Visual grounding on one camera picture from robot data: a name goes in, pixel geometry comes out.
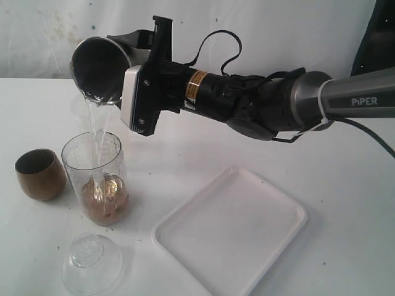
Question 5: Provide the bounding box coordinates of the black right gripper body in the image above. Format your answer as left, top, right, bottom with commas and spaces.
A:
132, 15, 222, 136

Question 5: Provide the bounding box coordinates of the stainless steel cup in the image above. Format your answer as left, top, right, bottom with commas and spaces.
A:
70, 36, 151, 107

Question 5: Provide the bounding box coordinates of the clear plastic shaker body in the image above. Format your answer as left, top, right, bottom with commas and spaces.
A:
61, 132, 129, 214

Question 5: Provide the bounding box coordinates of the brown wooden round cup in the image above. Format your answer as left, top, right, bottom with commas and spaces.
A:
14, 149, 67, 201

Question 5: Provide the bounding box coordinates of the clear plastic shaker lid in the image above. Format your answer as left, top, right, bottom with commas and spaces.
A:
62, 232, 123, 295

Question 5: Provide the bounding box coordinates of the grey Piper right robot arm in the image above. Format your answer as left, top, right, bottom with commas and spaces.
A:
111, 16, 394, 141

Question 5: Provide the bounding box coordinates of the clear plastic container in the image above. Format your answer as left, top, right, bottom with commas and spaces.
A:
70, 94, 120, 133

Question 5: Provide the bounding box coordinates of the white plastic tray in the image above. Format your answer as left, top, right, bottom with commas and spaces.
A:
152, 166, 309, 295

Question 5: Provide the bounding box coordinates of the white zip tie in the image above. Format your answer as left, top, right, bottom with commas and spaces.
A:
296, 79, 333, 136

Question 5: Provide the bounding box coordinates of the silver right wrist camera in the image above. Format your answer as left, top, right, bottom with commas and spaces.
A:
120, 65, 141, 130

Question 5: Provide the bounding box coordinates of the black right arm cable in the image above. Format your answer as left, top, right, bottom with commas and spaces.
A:
185, 30, 395, 161

